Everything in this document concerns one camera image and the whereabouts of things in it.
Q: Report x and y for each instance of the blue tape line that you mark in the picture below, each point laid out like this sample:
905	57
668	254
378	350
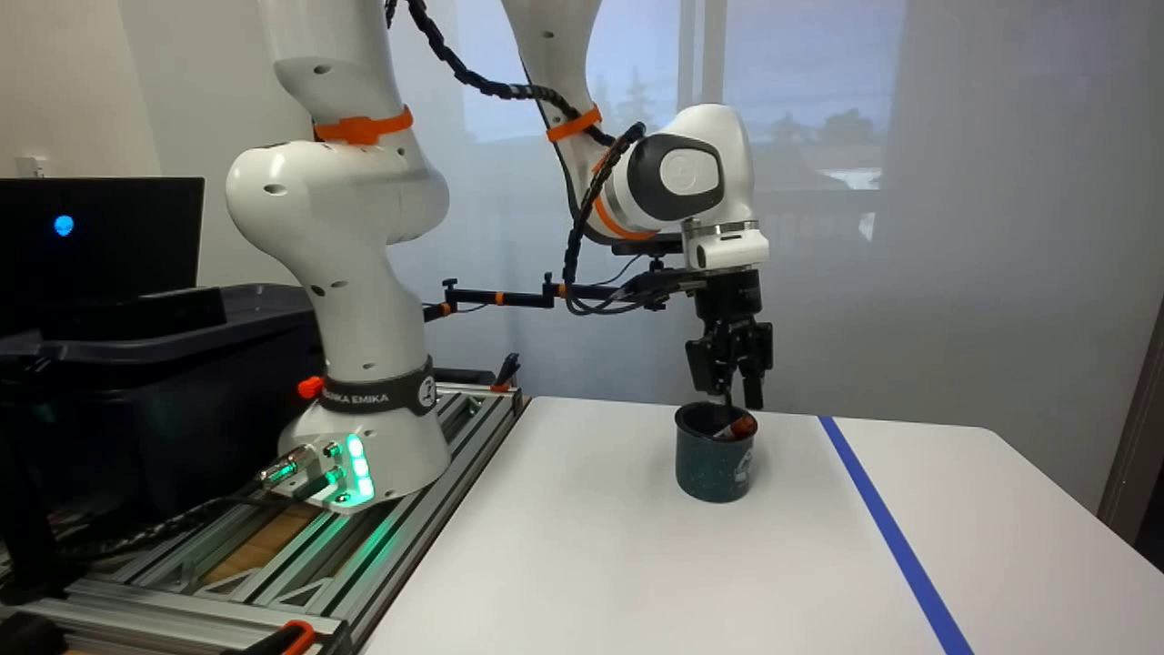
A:
888	534

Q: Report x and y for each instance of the red dry-erase marker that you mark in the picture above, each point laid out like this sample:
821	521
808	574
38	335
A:
734	429

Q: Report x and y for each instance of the frosted glass window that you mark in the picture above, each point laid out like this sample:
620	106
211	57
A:
822	120

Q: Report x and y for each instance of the dark cabinet edge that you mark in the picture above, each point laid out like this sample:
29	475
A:
1147	460

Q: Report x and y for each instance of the white wall outlet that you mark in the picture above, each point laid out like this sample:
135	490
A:
34	165

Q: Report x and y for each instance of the black and orange clamp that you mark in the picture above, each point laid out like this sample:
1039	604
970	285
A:
503	375

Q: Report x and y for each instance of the dark blue speckled mug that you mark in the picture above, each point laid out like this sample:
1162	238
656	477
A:
715	475

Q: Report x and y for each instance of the black articulated camera mounting arm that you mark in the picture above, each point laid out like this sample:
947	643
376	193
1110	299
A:
512	295

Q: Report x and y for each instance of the aluminium rail base frame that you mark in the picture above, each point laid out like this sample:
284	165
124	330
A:
466	448

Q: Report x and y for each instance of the black plastic storage bin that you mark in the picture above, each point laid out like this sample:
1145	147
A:
182	403

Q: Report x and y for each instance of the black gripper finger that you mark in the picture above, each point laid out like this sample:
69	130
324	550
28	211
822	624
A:
707	365
758	365

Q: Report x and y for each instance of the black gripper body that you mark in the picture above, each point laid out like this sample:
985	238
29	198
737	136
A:
730	302

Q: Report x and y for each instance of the black computer monitor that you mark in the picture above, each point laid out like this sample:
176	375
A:
110	241

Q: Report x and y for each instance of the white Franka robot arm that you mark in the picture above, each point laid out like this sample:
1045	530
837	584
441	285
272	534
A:
351	241

